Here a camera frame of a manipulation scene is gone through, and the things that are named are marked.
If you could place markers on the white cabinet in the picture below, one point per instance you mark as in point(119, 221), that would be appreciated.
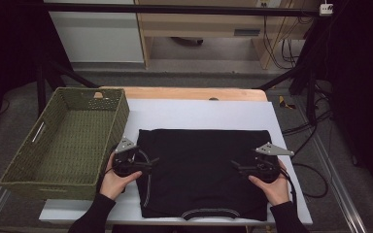
point(94, 39)

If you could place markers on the light wooden desk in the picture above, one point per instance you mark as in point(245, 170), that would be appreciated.
point(191, 26)

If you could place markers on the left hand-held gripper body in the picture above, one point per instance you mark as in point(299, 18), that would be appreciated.
point(124, 165)

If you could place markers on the black horizontal metal bar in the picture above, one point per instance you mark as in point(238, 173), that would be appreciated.
point(175, 9)

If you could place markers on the dark navy knit vest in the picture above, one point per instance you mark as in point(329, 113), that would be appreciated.
point(200, 171)

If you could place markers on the black curtain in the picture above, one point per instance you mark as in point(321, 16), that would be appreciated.
point(9, 39)
point(366, 81)

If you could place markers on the person's right hand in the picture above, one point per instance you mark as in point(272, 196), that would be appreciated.
point(277, 192)

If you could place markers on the person's left hand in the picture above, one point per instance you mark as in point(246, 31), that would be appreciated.
point(113, 184)

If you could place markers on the green woven basket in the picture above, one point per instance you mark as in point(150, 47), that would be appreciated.
point(68, 145)

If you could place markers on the yellow and black tape piece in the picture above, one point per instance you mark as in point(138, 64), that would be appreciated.
point(285, 103)

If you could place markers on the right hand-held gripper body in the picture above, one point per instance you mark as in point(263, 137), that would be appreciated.
point(265, 171)

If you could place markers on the black metal stand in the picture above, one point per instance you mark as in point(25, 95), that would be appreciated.
point(40, 90)
point(311, 97)

